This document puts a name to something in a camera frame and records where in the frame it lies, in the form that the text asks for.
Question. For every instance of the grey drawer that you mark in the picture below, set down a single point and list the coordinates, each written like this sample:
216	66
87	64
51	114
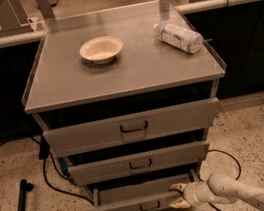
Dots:
151	194
139	163
131	128

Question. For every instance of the clear plastic water bottle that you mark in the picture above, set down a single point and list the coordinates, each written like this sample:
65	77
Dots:
182	38

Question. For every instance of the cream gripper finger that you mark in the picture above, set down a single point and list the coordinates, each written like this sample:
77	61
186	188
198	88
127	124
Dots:
178	187
180	203

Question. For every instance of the grey bottom drawer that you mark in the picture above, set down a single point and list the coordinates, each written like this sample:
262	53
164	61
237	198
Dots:
151	194

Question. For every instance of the white horizontal rail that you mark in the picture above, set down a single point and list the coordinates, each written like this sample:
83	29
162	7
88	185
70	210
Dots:
183	9

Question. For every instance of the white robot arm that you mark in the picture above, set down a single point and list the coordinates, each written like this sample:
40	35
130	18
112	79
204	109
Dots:
219	188

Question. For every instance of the grey top drawer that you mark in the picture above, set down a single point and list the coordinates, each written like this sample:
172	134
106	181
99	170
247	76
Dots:
131	128

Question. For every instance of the white paper bowl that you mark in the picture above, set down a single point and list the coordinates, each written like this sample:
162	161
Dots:
101	50

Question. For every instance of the grey middle drawer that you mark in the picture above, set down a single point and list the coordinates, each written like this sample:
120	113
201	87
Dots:
139	163

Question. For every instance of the grey metal drawer cabinet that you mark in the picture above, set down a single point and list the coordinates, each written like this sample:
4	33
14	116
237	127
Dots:
149	74

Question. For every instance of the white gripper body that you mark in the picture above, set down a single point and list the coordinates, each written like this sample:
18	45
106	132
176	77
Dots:
192	192

